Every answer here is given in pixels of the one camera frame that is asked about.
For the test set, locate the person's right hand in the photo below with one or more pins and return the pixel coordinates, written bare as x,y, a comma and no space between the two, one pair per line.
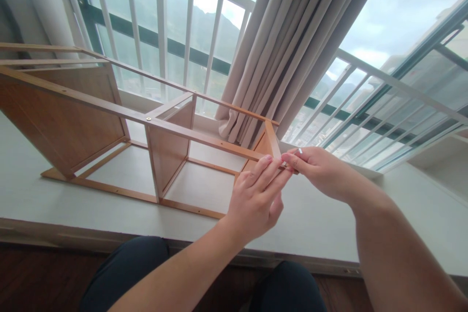
329,176

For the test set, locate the person's left hand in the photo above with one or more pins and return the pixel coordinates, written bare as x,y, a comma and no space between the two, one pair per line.
252,206

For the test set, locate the person's legs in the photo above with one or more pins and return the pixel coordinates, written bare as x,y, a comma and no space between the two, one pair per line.
124,275

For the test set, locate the white curtain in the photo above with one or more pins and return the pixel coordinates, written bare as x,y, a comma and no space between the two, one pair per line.
36,1

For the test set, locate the beige pleated curtain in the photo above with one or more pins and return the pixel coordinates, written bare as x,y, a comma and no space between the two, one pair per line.
292,34

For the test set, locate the dark framed window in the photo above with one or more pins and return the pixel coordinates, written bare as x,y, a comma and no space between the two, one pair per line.
402,34
175,48

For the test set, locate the white window guard rail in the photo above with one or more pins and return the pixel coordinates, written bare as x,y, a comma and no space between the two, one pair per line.
395,107
190,16

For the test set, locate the wooden shelf frame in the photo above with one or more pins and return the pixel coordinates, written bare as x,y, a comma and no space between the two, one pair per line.
73,122

